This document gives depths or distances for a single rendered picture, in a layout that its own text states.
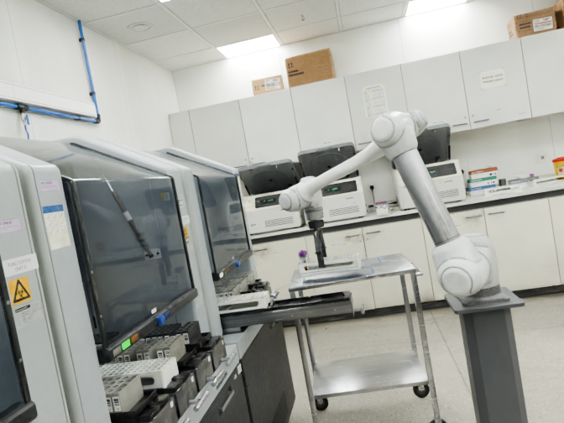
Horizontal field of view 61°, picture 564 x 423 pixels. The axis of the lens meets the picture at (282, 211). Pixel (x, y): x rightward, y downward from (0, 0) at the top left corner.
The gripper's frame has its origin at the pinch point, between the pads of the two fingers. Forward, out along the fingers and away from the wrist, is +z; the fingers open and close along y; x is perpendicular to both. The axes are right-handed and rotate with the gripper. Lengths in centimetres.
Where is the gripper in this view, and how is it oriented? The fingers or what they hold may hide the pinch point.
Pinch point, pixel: (322, 260)
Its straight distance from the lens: 234.7
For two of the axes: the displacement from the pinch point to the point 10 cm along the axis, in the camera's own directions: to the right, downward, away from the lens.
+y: 2.2, -0.9, 9.7
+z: 1.8, 9.8, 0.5
